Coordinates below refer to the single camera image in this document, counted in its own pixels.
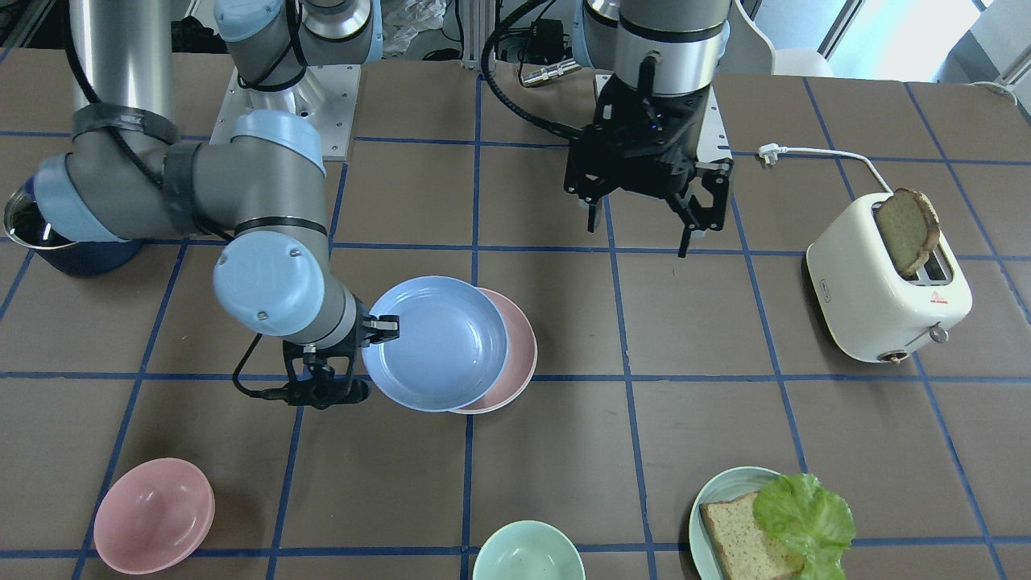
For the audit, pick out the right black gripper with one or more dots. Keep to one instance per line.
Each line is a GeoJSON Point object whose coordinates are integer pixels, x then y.
{"type": "Point", "coordinates": [360, 329]}

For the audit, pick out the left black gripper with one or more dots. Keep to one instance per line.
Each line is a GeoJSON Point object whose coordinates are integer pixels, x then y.
{"type": "Point", "coordinates": [581, 171]}

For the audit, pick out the blue plate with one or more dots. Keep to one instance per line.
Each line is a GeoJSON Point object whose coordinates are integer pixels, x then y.
{"type": "Point", "coordinates": [451, 348]}

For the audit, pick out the pink plate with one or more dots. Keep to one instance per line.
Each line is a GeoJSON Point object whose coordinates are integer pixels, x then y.
{"type": "Point", "coordinates": [521, 360]}

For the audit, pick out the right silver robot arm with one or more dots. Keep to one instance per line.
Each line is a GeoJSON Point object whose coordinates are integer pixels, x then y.
{"type": "Point", "coordinates": [131, 177]}

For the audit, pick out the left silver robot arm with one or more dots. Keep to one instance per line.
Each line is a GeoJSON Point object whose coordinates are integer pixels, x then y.
{"type": "Point", "coordinates": [690, 37]}

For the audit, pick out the pink bowl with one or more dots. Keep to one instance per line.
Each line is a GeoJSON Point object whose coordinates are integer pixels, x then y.
{"type": "Point", "coordinates": [154, 516]}

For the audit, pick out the white toaster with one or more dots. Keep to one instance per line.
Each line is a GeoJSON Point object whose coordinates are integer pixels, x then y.
{"type": "Point", "coordinates": [873, 313]}

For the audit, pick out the mint green bowl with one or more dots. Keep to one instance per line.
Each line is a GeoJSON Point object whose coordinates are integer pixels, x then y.
{"type": "Point", "coordinates": [528, 549]}

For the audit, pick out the toast slice in toaster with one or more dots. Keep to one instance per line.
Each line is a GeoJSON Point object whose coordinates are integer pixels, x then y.
{"type": "Point", "coordinates": [910, 228]}

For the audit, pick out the green plate with food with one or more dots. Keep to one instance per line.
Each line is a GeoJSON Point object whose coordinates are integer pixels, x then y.
{"type": "Point", "coordinates": [726, 486]}

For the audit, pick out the green lettuce leaf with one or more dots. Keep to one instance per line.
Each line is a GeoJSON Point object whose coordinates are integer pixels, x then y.
{"type": "Point", "coordinates": [798, 512]}

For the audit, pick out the dark blue saucepan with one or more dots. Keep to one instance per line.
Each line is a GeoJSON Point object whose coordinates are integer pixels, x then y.
{"type": "Point", "coordinates": [24, 224]}

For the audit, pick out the bread slice on plate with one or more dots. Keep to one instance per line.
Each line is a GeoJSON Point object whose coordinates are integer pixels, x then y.
{"type": "Point", "coordinates": [744, 550]}

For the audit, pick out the aluminium frame post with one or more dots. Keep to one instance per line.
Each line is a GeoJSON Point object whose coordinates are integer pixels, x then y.
{"type": "Point", "coordinates": [479, 20]}

